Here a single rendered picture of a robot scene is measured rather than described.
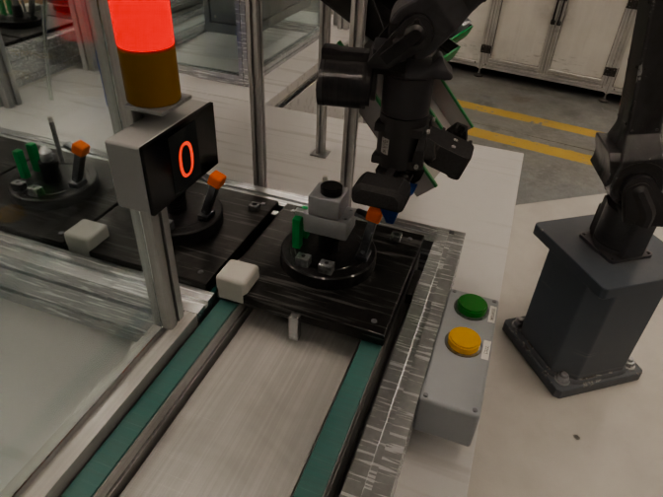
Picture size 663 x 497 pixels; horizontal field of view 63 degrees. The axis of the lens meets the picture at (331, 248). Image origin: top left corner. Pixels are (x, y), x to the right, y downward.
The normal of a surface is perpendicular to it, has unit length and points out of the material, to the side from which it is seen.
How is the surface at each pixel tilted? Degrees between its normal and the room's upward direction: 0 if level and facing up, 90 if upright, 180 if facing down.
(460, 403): 0
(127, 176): 90
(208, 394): 0
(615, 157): 61
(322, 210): 90
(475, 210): 0
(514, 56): 90
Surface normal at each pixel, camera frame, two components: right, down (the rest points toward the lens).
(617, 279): 0.04, -0.80
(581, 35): -0.48, 0.51
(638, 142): -0.18, 0.10
